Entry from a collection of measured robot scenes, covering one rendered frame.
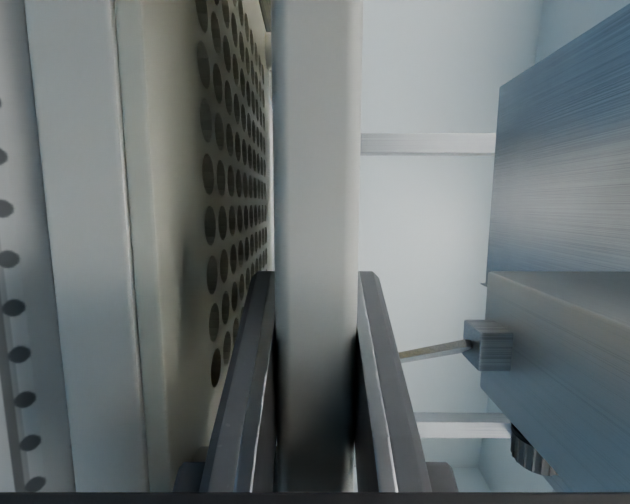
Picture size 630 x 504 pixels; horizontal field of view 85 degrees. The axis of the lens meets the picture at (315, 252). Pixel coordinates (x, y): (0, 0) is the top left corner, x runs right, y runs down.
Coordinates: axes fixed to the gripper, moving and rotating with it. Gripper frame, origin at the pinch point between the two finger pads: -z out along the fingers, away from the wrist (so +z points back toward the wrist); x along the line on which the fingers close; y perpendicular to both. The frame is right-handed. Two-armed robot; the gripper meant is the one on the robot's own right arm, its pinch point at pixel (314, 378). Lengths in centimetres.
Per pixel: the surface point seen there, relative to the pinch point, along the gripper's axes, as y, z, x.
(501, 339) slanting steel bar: 12.8, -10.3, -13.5
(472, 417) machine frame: 116, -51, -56
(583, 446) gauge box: 11.6, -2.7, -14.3
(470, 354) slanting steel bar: 15.0, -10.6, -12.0
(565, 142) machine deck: 11, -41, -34
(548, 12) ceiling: 23, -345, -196
